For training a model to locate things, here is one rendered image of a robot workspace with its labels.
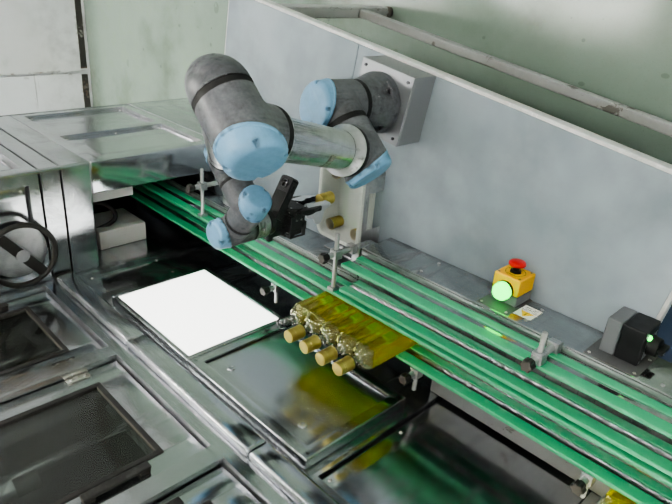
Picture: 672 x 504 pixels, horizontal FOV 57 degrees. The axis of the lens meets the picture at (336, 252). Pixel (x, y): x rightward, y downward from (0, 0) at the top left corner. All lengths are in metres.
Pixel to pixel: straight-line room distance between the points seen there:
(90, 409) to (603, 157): 1.30
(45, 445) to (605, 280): 1.29
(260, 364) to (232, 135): 0.81
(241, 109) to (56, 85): 4.04
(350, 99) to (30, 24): 3.70
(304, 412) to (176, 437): 0.30
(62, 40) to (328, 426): 4.00
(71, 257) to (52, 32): 2.97
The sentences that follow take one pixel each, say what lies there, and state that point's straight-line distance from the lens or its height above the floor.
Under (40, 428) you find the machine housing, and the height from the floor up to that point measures 1.69.
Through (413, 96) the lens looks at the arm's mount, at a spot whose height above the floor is 0.82.
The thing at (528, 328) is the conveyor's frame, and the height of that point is 0.88.
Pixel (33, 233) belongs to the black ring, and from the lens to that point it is 2.12.
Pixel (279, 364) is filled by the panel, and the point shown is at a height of 1.14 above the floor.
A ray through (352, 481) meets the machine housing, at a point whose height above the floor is 1.25.
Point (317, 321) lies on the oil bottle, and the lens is 1.57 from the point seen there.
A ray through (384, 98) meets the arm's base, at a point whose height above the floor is 0.89.
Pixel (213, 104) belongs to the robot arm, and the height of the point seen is 1.45.
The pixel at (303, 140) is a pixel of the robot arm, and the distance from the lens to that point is 1.16.
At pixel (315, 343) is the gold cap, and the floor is 1.14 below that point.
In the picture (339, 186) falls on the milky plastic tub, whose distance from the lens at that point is 1.84.
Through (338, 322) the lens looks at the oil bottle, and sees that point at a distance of 1.57.
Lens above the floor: 2.02
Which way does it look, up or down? 41 degrees down
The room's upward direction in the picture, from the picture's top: 109 degrees counter-clockwise
